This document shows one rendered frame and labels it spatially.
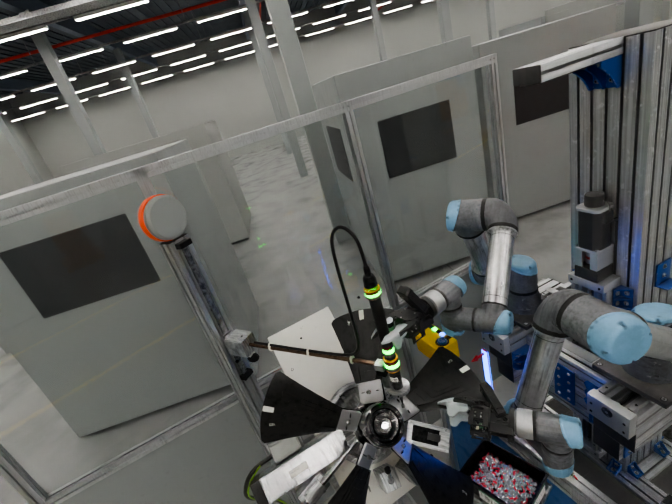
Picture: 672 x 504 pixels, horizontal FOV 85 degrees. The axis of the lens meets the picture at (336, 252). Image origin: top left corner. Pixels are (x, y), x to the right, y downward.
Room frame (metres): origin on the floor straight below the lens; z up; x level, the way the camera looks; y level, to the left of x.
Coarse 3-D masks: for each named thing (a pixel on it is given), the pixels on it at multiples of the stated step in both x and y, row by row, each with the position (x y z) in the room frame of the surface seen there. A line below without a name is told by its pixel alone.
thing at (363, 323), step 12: (336, 324) 1.07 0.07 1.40; (360, 324) 1.03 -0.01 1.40; (372, 324) 1.01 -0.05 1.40; (348, 336) 1.03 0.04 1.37; (360, 336) 1.00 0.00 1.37; (348, 348) 1.00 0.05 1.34; (360, 348) 0.98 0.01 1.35; (372, 348) 0.95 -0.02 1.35; (372, 360) 0.93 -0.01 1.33; (360, 372) 0.93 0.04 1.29; (372, 372) 0.91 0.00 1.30
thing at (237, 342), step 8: (224, 336) 1.22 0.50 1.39; (232, 336) 1.21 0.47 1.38; (240, 336) 1.20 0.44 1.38; (248, 336) 1.19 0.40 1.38; (232, 344) 1.18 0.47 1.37; (240, 344) 1.15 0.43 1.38; (248, 344) 1.17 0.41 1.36; (232, 352) 1.19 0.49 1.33; (240, 352) 1.16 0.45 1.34; (248, 352) 1.16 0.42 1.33
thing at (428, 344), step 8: (416, 336) 1.30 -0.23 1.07; (424, 336) 1.27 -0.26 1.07; (432, 336) 1.26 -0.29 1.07; (440, 336) 1.24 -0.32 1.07; (424, 344) 1.25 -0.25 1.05; (432, 344) 1.21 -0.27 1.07; (448, 344) 1.18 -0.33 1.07; (456, 344) 1.19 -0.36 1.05; (424, 352) 1.26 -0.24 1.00; (432, 352) 1.20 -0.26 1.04; (456, 352) 1.19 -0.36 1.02
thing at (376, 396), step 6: (360, 384) 0.91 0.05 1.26; (366, 384) 0.90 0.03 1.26; (372, 384) 0.89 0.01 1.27; (378, 384) 0.88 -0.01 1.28; (360, 390) 0.90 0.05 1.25; (366, 390) 0.89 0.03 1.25; (372, 390) 0.88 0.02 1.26; (360, 396) 0.89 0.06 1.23; (366, 396) 0.88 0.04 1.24; (372, 396) 0.87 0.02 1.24; (378, 396) 0.85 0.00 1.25; (366, 402) 0.87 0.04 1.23; (372, 402) 0.85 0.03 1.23
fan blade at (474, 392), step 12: (444, 348) 1.01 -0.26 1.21; (432, 360) 0.98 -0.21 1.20; (444, 360) 0.97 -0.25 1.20; (456, 360) 0.96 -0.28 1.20; (420, 372) 0.95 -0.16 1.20; (432, 372) 0.94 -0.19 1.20; (444, 372) 0.92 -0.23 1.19; (456, 372) 0.91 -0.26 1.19; (468, 372) 0.91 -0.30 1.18; (420, 384) 0.91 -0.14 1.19; (432, 384) 0.89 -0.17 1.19; (444, 384) 0.88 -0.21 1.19; (456, 384) 0.87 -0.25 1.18; (468, 384) 0.87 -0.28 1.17; (408, 396) 0.88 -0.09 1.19; (420, 396) 0.86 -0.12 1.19; (432, 396) 0.85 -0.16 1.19; (444, 396) 0.84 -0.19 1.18; (456, 396) 0.84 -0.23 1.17; (468, 396) 0.83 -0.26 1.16; (480, 396) 0.83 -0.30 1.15; (420, 408) 0.82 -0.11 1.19; (432, 408) 0.81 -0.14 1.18
